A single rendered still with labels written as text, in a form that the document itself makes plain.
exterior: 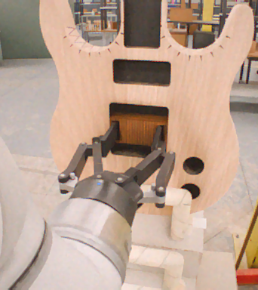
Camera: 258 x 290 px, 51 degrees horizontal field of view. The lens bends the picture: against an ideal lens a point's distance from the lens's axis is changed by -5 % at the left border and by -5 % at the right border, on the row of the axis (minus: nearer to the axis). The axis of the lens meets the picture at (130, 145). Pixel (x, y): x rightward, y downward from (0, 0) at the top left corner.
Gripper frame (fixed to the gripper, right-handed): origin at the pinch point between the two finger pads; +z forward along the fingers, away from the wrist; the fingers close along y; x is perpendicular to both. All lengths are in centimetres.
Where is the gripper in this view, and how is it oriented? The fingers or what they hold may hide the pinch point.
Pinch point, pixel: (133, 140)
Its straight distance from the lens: 46.5
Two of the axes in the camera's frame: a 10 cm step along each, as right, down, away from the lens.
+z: 2.1, -4.6, 8.6
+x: 0.0, -8.8, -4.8
